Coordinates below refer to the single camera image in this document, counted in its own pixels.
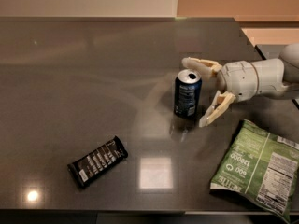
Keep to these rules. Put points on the green chip bag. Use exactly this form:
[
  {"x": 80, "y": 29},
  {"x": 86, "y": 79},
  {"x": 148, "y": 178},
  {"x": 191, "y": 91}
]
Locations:
[{"x": 262, "y": 167}]

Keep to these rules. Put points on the blue pepsi can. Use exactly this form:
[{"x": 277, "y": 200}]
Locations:
[{"x": 188, "y": 85}]

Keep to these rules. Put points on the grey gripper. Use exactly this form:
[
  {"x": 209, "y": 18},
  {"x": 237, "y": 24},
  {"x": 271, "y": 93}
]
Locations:
[{"x": 237, "y": 79}]

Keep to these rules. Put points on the black snack bar wrapper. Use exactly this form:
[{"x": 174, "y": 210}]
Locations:
[{"x": 97, "y": 162}]

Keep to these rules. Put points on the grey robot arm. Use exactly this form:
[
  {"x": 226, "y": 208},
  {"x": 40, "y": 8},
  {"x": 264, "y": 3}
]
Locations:
[{"x": 278, "y": 78}]

